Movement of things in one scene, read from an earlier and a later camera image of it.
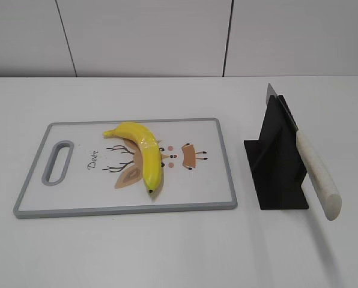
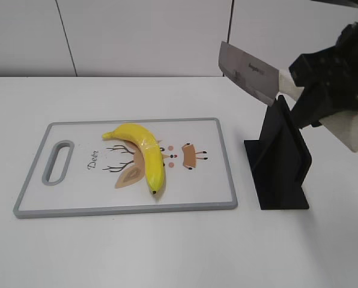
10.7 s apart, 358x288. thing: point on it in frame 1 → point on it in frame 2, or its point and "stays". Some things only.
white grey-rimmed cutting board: (107, 174) stays
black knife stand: (276, 162) stays
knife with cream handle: (317, 179) → (265, 82)
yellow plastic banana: (151, 159) stays
